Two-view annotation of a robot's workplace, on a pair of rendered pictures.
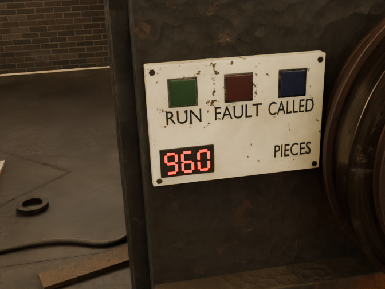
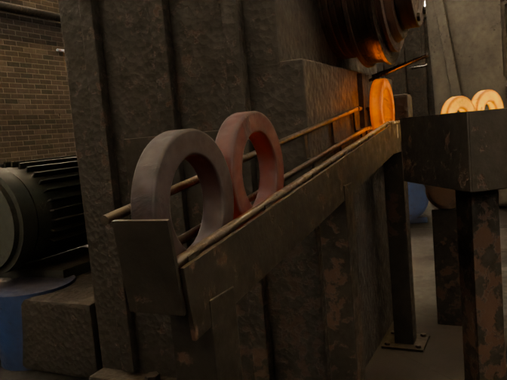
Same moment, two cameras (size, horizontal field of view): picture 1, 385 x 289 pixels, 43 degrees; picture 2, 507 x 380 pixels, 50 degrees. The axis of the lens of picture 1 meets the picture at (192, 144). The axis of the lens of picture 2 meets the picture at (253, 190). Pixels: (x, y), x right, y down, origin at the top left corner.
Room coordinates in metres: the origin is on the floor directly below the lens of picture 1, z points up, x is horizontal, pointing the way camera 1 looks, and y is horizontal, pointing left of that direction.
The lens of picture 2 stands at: (-0.01, 1.13, 0.72)
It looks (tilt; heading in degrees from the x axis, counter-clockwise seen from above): 6 degrees down; 306
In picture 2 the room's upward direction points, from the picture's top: 5 degrees counter-clockwise
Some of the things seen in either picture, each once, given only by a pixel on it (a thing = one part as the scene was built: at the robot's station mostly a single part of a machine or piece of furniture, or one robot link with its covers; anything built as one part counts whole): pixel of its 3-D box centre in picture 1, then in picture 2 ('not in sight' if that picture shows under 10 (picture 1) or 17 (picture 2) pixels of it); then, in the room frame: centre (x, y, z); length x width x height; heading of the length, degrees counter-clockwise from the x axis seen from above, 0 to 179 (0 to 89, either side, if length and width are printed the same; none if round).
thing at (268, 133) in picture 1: (236, 118); not in sight; (0.68, -0.07, 1.15); 0.26 x 0.02 x 0.18; 100
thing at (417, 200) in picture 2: not in sight; (400, 196); (1.43, -2.56, 0.17); 0.57 x 0.31 x 0.34; 120
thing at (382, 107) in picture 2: not in sight; (382, 109); (0.63, -0.42, 0.75); 0.18 x 0.03 x 0.18; 99
